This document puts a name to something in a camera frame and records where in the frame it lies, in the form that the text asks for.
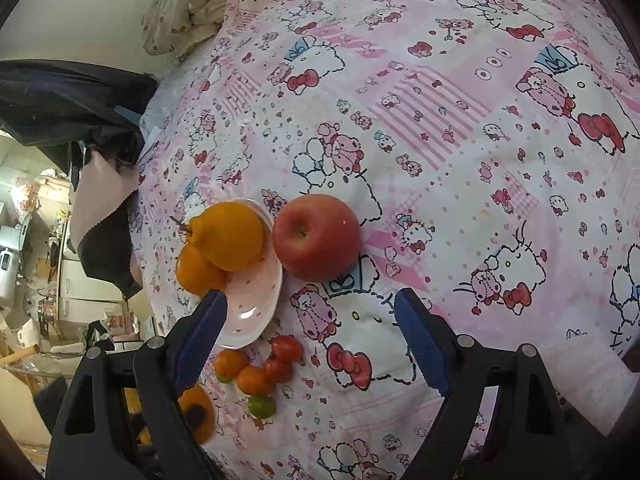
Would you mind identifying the round orange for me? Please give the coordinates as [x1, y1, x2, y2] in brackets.
[175, 244, 228, 297]

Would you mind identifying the large knobbed orange citrus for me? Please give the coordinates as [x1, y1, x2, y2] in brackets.
[170, 201, 266, 272]

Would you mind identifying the pink cartoon printed bed sheet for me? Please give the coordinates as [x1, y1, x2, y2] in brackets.
[127, 0, 640, 480]

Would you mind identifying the pink cloth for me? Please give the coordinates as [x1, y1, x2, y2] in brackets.
[70, 147, 141, 256]

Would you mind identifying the black cloth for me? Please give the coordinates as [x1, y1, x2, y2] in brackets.
[76, 194, 145, 301]

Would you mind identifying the black jacket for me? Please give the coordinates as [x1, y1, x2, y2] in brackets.
[0, 59, 160, 166]

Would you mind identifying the orange tangerine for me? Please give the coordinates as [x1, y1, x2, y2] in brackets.
[177, 384, 217, 445]

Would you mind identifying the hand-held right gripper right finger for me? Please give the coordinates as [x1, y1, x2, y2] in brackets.
[394, 287, 608, 480]

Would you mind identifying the red apple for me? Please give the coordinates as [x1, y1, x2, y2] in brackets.
[272, 194, 362, 283]

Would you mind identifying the red cherry tomato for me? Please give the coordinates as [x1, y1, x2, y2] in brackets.
[270, 335, 304, 363]
[263, 357, 294, 384]

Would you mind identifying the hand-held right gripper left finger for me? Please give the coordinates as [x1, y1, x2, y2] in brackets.
[46, 289, 228, 480]

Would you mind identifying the pink ceramic bowl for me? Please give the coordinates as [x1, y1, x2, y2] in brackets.
[212, 198, 285, 351]

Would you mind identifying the white cabinet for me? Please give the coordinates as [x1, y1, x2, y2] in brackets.
[57, 247, 126, 321]

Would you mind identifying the small orange kumquat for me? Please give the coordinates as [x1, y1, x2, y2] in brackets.
[236, 365, 275, 397]
[214, 348, 250, 383]

